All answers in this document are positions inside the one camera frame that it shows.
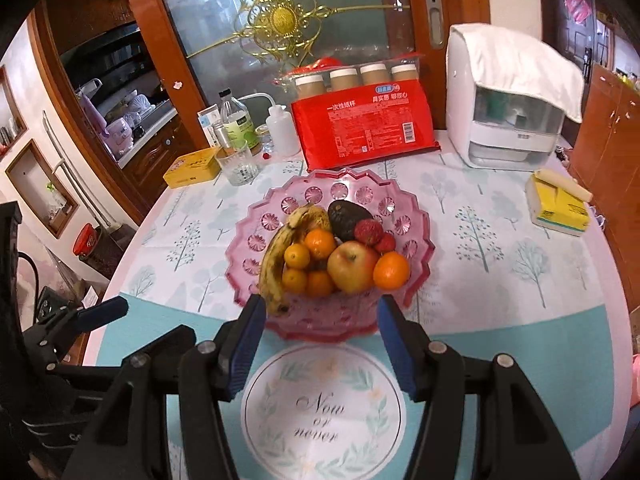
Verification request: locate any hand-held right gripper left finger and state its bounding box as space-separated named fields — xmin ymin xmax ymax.
xmin=62 ymin=293 xmax=267 ymax=480

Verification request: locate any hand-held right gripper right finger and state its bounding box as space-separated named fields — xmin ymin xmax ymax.
xmin=376 ymin=295 xmax=581 ymax=480

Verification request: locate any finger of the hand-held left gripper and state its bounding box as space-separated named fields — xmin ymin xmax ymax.
xmin=50 ymin=325 xmax=197 ymax=379
xmin=24 ymin=295 xmax=130 ymax=357

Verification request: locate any spotted yellow banana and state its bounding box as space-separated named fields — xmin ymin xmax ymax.
xmin=258 ymin=204 xmax=331 ymax=317

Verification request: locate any white round printed plate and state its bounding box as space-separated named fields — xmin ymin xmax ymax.
xmin=240 ymin=342 xmax=407 ymax=480

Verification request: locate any small orange mandarin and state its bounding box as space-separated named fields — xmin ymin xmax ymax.
xmin=284 ymin=242 xmax=312 ymax=270
xmin=281 ymin=267 xmax=309 ymax=293

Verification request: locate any pink glass fruit bowl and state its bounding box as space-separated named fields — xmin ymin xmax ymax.
xmin=224 ymin=169 xmax=433 ymax=342

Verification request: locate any small red apple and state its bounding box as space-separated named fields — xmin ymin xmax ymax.
xmin=354 ymin=219 xmax=385 ymax=247

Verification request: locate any dark red fruit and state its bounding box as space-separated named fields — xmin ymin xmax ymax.
xmin=327 ymin=200 xmax=373 ymax=243

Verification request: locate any red lid jar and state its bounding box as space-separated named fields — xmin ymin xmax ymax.
xmin=71 ymin=222 xmax=123 ymax=281

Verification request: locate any teal striped table mat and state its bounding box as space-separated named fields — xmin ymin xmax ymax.
xmin=82 ymin=292 xmax=628 ymax=461

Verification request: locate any wooden kitchen cabinet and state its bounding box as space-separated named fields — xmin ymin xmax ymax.
xmin=117 ymin=110 xmax=201 ymax=206

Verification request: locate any yellow box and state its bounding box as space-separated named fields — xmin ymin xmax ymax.
xmin=162 ymin=146 xmax=222 ymax=189

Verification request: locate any clear glass tumbler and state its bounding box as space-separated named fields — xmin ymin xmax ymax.
xmin=216 ymin=139 xmax=261 ymax=187

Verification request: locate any white blue carton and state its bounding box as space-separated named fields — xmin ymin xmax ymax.
xmin=196 ymin=105 xmax=223 ymax=150

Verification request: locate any glass bottle with green label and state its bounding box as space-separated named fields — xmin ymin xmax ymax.
xmin=218 ymin=89 xmax=253 ymax=153

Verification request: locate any white squeeze bottle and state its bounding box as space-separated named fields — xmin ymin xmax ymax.
xmin=240 ymin=92 xmax=301 ymax=158

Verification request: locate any red pack of paper cups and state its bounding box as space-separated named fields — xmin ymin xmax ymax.
xmin=272 ymin=52 xmax=442 ymax=172

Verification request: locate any white countertop appliance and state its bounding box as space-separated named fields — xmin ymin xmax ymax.
xmin=445 ymin=24 xmax=566 ymax=170

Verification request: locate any frosted glass sliding door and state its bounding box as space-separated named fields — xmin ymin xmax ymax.
xmin=117 ymin=0 xmax=488 ymax=131

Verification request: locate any white cloth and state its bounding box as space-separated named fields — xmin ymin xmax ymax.
xmin=450 ymin=24 xmax=586 ymax=123

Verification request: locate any gold door ornament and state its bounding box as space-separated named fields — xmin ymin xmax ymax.
xmin=187 ymin=0 xmax=411 ymax=68

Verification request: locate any dark entrance door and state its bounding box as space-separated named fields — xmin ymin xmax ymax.
xmin=537 ymin=0 xmax=601 ymax=81

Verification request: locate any red door sticker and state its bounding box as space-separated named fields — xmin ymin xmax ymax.
xmin=565 ymin=0 xmax=593 ymax=23

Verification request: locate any wooden wall niche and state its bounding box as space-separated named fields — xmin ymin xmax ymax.
xmin=7 ymin=139 xmax=81 ymax=238

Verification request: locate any long silver handle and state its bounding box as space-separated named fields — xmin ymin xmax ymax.
xmin=42 ymin=110 xmax=108 ymax=226

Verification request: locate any wooden wall cabinet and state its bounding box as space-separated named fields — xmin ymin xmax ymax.
xmin=567 ymin=62 xmax=640 ymax=311

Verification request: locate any silver door handle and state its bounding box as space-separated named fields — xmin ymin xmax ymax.
xmin=425 ymin=0 xmax=445 ymax=50

